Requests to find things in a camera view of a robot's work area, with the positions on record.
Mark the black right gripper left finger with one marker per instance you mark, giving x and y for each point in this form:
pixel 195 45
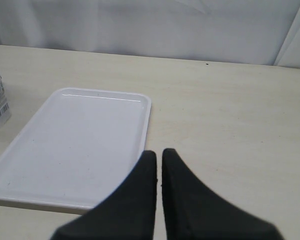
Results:
pixel 127 214

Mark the white rectangular plastic tray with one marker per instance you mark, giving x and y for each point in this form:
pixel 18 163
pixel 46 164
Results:
pixel 76 149

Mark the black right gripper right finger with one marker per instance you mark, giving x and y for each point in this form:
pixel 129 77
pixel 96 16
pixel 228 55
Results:
pixel 192 211

